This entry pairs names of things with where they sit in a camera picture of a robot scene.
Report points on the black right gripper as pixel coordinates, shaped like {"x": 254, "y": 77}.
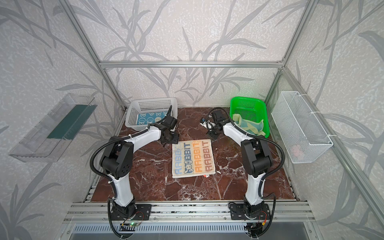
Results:
{"x": 213, "y": 132}

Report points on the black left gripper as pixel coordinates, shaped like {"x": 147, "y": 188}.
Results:
{"x": 170, "y": 137}

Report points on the blue bunny pattern towel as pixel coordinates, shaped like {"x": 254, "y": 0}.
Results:
{"x": 149, "y": 118}

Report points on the beige towel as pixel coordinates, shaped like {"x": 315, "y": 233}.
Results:
{"x": 192, "y": 159}

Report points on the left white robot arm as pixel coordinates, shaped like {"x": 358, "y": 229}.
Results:
{"x": 117, "y": 161}

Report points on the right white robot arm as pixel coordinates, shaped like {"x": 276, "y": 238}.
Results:
{"x": 256, "y": 157}

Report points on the white plastic perforated basket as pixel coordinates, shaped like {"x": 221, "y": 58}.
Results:
{"x": 143, "y": 112}

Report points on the green plastic basket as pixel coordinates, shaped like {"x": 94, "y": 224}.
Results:
{"x": 251, "y": 109}

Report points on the pale green towel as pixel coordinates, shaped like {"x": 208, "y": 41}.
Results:
{"x": 249, "y": 126}

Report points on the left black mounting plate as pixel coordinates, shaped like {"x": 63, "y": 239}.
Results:
{"x": 140, "y": 213}

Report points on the black mounting plate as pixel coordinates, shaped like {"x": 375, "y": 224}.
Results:
{"x": 140, "y": 213}
{"x": 239, "y": 211}

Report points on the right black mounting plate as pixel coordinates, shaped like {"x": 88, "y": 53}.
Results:
{"x": 239, "y": 211}

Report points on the left circuit board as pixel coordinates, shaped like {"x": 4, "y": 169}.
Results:
{"x": 129, "y": 227}

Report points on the circuit board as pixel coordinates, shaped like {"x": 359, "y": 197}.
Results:
{"x": 255, "y": 230}
{"x": 129, "y": 227}

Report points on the right circuit board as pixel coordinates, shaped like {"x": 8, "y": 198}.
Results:
{"x": 255, "y": 230}

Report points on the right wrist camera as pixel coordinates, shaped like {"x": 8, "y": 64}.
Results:
{"x": 207, "y": 124}

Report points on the pink object in wire basket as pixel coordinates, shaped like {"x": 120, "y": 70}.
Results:
{"x": 297, "y": 152}

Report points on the white wire mesh basket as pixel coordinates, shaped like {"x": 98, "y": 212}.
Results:
{"x": 298, "y": 125}

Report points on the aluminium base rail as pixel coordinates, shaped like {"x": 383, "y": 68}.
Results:
{"x": 181, "y": 217}

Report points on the clear plastic wall tray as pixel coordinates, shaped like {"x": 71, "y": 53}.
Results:
{"x": 49, "y": 139}

